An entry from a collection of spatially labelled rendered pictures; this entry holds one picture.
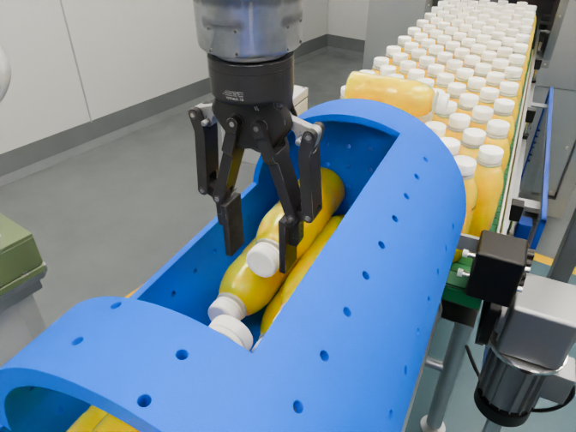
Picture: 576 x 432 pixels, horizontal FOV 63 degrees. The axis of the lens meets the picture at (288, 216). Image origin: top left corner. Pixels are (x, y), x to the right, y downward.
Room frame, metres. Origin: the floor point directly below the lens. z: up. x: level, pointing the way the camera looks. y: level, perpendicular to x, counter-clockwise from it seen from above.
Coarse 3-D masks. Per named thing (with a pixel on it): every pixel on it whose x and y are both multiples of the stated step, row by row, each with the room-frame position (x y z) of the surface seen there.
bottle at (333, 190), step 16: (336, 176) 0.56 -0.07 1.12; (336, 192) 0.54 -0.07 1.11; (272, 208) 0.49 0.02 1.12; (336, 208) 0.54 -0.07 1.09; (272, 224) 0.45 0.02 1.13; (304, 224) 0.46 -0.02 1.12; (320, 224) 0.48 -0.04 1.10; (256, 240) 0.44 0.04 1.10; (272, 240) 0.43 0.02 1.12; (304, 240) 0.44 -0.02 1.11
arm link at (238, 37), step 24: (216, 0) 0.38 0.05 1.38; (240, 0) 0.37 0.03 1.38; (264, 0) 0.37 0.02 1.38; (288, 0) 0.39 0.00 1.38; (216, 24) 0.38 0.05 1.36; (240, 24) 0.37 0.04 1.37; (264, 24) 0.37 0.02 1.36; (288, 24) 0.39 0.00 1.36; (216, 48) 0.38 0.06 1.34; (240, 48) 0.37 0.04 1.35; (264, 48) 0.37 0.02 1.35; (288, 48) 0.39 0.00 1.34
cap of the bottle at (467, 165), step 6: (456, 156) 0.69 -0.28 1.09; (462, 156) 0.69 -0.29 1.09; (468, 156) 0.69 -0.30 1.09; (462, 162) 0.67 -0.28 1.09; (468, 162) 0.67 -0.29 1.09; (474, 162) 0.67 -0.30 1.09; (462, 168) 0.66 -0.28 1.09; (468, 168) 0.65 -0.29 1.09; (474, 168) 0.66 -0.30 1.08; (462, 174) 0.65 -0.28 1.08; (468, 174) 0.65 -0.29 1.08
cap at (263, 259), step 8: (256, 248) 0.42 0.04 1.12; (264, 248) 0.41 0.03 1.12; (272, 248) 0.42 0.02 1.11; (248, 256) 0.42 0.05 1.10; (256, 256) 0.41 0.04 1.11; (264, 256) 0.41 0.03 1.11; (272, 256) 0.41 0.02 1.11; (248, 264) 0.42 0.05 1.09; (256, 264) 0.41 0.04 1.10; (264, 264) 0.41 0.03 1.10; (272, 264) 0.40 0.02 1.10; (256, 272) 0.41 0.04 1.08; (264, 272) 0.41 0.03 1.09; (272, 272) 0.40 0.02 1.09
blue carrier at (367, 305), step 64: (384, 128) 0.50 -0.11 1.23; (256, 192) 0.57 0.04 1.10; (384, 192) 0.38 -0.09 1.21; (448, 192) 0.45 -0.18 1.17; (192, 256) 0.43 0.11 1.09; (320, 256) 0.27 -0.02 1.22; (384, 256) 0.30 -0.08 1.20; (448, 256) 0.39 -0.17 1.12; (64, 320) 0.22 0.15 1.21; (128, 320) 0.20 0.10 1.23; (192, 320) 0.20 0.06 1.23; (256, 320) 0.43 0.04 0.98; (320, 320) 0.22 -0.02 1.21; (384, 320) 0.25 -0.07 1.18; (0, 384) 0.19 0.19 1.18; (64, 384) 0.16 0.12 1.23; (128, 384) 0.15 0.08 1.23; (192, 384) 0.16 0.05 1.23; (256, 384) 0.16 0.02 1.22; (320, 384) 0.18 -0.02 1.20; (384, 384) 0.21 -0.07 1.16
